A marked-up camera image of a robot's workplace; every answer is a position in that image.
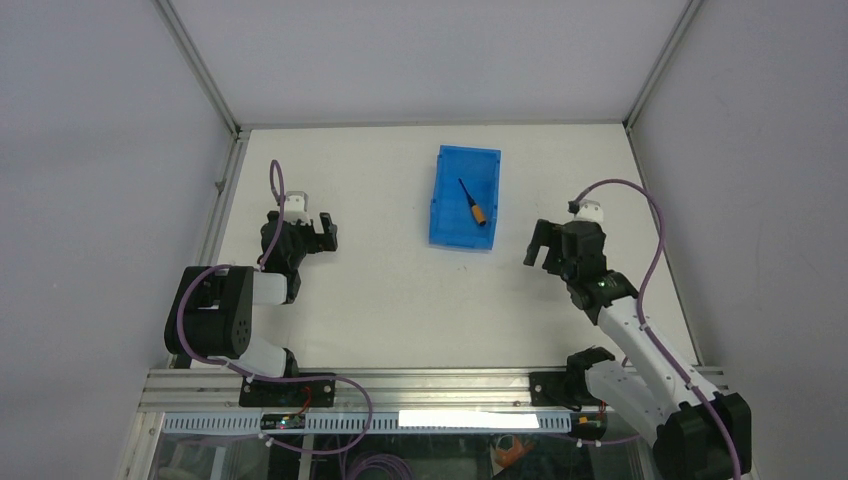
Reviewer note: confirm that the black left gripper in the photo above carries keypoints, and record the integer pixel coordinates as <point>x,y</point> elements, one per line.
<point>318,242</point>

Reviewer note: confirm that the orange object under table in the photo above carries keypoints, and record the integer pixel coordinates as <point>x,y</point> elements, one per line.
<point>508,449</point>

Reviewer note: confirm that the aluminium frame rail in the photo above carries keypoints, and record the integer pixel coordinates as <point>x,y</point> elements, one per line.
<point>387,390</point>

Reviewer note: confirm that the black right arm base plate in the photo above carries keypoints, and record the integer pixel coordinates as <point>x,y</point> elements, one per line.
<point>560,388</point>

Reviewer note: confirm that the blue plastic bin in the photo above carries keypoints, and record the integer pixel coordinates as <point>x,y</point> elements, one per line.
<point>451,224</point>

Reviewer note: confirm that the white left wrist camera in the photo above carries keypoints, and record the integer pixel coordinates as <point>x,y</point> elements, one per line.
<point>295,208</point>

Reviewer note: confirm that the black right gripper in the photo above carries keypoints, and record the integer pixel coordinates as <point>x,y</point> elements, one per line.
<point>545,233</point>

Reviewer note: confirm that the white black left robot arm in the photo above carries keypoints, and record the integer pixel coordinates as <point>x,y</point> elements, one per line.
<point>211,319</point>

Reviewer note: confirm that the orange black screwdriver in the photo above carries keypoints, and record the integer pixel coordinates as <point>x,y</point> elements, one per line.
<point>476,211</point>

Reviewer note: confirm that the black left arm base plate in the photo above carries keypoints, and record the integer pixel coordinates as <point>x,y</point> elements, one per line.
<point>315,391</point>

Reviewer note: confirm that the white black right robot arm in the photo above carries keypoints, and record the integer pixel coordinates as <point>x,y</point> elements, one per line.
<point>694,430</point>

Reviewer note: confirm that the white slotted cable duct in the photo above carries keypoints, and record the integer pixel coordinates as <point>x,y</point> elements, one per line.
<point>401,422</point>

